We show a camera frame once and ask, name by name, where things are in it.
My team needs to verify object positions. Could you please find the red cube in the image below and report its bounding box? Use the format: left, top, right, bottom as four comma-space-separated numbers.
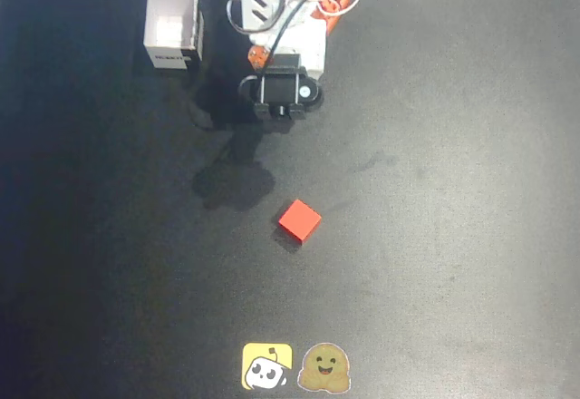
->
277, 199, 324, 243

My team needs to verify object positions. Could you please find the white open cardboard box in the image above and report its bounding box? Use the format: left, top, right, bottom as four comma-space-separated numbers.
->
142, 0, 206, 72

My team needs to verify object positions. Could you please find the black table mat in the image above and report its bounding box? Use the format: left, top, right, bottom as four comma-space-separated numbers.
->
0, 0, 580, 399

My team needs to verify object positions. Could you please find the yellow robot face sticker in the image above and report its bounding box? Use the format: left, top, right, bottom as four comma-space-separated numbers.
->
241, 342, 294, 391

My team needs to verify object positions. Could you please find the hugging face emoji sticker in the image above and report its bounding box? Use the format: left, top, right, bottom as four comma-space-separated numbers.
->
296, 342, 353, 394

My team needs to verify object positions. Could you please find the black camera cable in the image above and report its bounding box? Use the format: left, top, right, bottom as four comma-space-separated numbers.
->
266, 0, 340, 63

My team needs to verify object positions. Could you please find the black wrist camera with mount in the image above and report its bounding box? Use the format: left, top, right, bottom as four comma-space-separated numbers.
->
237, 54, 325, 122

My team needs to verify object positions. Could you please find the thin servo wire loop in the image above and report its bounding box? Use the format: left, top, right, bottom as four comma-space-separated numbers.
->
225, 0, 287, 37

